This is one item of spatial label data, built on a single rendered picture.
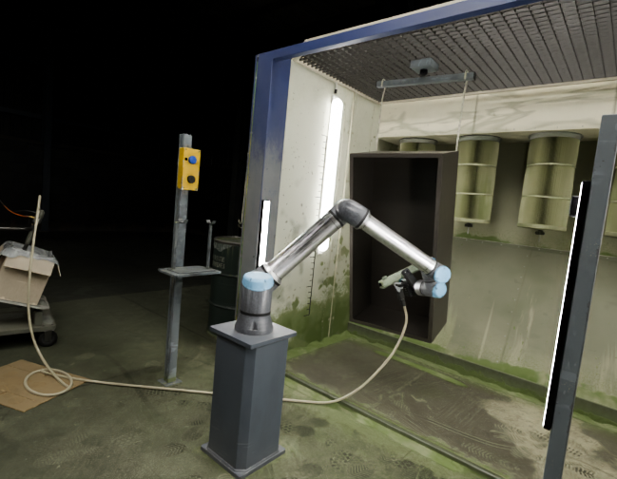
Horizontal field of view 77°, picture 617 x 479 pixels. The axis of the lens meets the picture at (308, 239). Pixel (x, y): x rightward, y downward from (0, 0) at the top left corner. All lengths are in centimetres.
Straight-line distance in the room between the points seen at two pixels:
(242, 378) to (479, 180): 252
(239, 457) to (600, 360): 248
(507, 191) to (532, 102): 80
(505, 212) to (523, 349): 118
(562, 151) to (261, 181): 220
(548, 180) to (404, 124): 129
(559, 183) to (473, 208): 63
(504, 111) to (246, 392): 277
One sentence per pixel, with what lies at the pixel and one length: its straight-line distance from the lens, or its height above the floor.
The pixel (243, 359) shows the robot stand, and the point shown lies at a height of 55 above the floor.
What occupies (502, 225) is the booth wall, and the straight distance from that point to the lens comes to 383.
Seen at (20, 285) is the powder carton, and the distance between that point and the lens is 351.
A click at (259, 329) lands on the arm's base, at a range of 188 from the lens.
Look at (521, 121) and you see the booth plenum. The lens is 346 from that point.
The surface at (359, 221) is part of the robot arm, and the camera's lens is 189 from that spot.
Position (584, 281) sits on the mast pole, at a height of 112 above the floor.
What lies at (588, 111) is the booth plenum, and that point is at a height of 210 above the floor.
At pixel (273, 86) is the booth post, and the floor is 205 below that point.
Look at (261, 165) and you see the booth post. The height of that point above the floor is 151.
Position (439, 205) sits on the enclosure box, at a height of 134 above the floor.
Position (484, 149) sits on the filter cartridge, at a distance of 357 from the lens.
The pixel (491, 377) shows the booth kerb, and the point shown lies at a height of 10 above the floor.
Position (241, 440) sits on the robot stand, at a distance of 202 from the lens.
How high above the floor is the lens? 128
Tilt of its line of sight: 5 degrees down
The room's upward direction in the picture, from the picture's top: 6 degrees clockwise
